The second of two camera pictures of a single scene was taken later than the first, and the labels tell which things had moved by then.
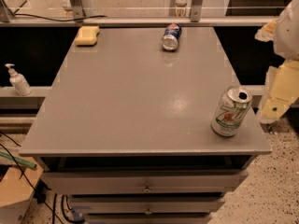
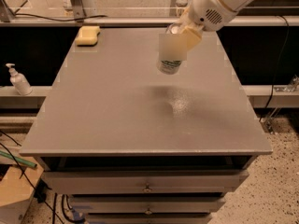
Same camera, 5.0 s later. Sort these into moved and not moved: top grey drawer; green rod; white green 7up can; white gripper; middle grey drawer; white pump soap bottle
Moved: white green 7up can; white gripper
Not moved: top grey drawer; green rod; white pump soap bottle; middle grey drawer
